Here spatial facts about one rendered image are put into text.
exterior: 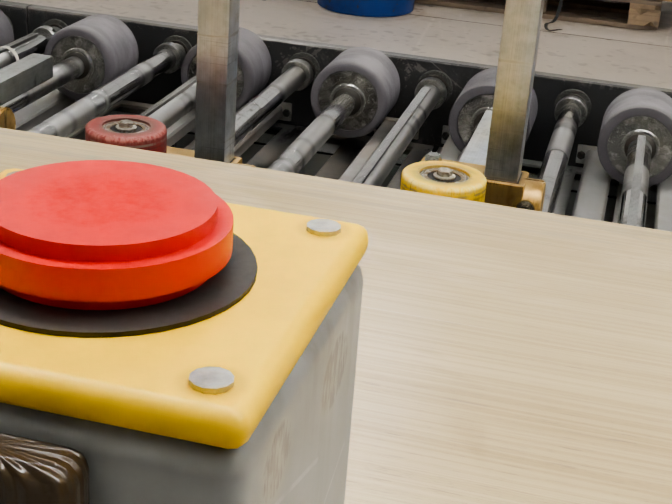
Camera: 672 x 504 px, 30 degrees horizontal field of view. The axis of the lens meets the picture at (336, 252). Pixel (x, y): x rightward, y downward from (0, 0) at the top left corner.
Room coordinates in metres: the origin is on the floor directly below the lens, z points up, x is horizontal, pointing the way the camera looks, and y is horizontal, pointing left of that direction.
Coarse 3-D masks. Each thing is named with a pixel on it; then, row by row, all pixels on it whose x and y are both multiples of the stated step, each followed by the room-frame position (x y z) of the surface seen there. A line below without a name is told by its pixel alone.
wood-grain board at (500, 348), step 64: (0, 128) 1.16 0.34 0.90; (256, 192) 1.04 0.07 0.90; (320, 192) 1.05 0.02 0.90; (384, 192) 1.06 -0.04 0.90; (384, 256) 0.92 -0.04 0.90; (448, 256) 0.93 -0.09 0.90; (512, 256) 0.94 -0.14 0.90; (576, 256) 0.95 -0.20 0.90; (640, 256) 0.96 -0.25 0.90; (384, 320) 0.81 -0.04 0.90; (448, 320) 0.81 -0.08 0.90; (512, 320) 0.82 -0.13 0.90; (576, 320) 0.83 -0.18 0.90; (640, 320) 0.84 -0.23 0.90; (384, 384) 0.71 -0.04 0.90; (448, 384) 0.72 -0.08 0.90; (512, 384) 0.73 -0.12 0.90; (576, 384) 0.73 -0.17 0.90; (640, 384) 0.74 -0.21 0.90; (384, 448) 0.64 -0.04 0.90; (448, 448) 0.64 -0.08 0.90; (512, 448) 0.65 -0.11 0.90; (576, 448) 0.65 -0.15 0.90; (640, 448) 0.66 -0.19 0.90
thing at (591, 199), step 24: (48, 96) 1.78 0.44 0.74; (24, 120) 1.66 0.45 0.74; (192, 120) 1.73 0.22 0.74; (264, 120) 1.75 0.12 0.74; (288, 120) 1.82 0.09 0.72; (384, 120) 1.79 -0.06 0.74; (168, 144) 1.64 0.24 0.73; (240, 144) 1.63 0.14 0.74; (360, 168) 1.57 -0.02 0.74; (600, 168) 1.64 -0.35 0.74; (600, 192) 1.54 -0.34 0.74; (576, 216) 1.45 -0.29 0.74; (600, 216) 1.46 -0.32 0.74
